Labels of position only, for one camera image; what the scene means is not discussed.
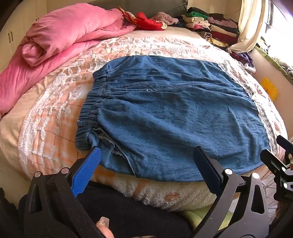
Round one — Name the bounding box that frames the green fringed cloth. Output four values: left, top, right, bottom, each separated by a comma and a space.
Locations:
254, 44, 293, 80

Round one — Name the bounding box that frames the person's left hand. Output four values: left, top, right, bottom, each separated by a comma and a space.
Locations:
96, 216, 115, 238

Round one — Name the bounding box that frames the lime green cloth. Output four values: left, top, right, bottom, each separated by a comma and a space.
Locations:
181, 209, 229, 231

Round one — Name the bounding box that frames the purple clothes heap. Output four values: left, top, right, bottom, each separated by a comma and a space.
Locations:
230, 51, 256, 74

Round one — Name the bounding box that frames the stack of folded clothes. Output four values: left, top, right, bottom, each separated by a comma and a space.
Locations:
181, 7, 241, 49

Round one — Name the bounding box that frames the peach tufted blanket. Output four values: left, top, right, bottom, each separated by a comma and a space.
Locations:
0, 30, 289, 211

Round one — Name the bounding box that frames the cream wardrobe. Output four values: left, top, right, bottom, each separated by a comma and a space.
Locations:
0, 0, 58, 71

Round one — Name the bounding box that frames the red patterned cloth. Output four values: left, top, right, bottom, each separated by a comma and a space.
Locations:
118, 6, 168, 31

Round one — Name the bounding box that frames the grey-green headboard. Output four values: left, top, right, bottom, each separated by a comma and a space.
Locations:
124, 0, 190, 20

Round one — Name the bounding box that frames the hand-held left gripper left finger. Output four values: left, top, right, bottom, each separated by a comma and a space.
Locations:
23, 146, 108, 238

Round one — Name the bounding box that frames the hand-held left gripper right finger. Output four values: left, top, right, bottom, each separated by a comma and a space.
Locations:
190, 146, 271, 238

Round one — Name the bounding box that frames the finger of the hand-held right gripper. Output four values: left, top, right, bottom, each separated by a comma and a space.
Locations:
276, 135, 293, 161
260, 149, 293, 183

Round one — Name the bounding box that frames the cream curtain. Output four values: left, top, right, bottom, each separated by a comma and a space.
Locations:
227, 0, 272, 53

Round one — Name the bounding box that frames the person's black clothing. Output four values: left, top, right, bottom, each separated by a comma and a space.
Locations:
0, 181, 220, 238

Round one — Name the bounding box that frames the pink quilt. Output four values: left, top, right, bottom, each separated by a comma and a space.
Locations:
0, 8, 138, 117

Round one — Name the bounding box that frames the blue denim pants lace trim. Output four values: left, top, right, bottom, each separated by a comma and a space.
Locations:
75, 55, 278, 183

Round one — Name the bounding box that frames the window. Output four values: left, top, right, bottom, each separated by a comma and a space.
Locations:
263, 0, 293, 67

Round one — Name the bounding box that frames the mauve fluffy cloth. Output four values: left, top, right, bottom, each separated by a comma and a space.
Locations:
150, 11, 179, 26

